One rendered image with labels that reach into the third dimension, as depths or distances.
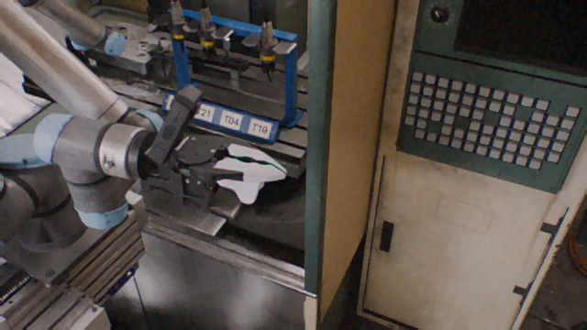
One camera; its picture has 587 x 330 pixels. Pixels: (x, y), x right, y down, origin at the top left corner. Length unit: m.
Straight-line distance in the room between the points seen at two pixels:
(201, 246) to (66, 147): 0.92
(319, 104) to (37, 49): 0.51
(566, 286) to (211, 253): 1.74
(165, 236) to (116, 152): 0.96
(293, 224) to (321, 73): 0.78
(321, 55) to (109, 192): 0.45
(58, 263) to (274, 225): 0.77
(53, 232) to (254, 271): 0.60
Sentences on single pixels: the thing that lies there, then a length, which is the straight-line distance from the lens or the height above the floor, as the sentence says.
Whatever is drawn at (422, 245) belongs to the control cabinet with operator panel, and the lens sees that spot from 1.95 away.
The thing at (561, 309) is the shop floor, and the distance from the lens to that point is 2.75.
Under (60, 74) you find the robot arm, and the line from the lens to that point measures 0.95.
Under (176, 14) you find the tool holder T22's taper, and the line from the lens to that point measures 1.88.
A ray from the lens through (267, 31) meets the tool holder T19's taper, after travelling 1.72.
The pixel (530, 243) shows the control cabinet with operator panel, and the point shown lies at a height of 0.78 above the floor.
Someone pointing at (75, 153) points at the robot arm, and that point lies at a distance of 0.82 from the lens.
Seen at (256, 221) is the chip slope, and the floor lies 0.73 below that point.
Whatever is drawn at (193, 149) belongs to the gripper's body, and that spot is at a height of 1.59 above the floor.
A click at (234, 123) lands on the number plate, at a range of 1.89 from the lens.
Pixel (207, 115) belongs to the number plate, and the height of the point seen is 0.93.
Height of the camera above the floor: 2.07
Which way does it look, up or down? 42 degrees down
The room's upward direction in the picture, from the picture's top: straight up
